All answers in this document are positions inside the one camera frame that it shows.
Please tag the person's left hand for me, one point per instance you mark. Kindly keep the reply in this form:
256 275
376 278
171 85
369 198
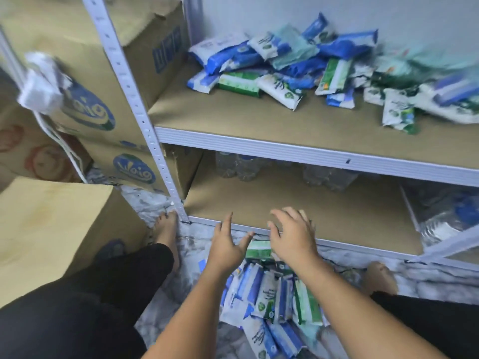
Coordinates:
227 250

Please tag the person's right hand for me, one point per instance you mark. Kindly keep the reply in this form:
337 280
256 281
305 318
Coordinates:
296 239

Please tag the person's right leg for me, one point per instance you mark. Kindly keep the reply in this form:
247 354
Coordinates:
441 325

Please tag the grey metal shelf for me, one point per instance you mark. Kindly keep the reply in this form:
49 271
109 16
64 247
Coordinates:
299 151

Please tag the person's foot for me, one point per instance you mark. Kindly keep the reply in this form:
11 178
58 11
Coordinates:
380 279
166 235

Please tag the plain cardboard box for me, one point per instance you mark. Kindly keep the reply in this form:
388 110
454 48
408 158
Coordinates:
52 235

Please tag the person's right forearm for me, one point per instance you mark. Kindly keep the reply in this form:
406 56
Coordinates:
367 317

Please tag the cardboard box blue print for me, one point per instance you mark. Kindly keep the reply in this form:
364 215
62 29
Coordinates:
112 41
165 168

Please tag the person's right foot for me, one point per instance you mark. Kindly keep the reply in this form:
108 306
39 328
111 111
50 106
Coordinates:
380 279

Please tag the person's left foot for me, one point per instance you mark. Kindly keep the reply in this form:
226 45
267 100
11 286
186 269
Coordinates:
166 235

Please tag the person's left forearm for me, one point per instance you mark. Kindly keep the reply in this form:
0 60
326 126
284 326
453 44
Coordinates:
194 317

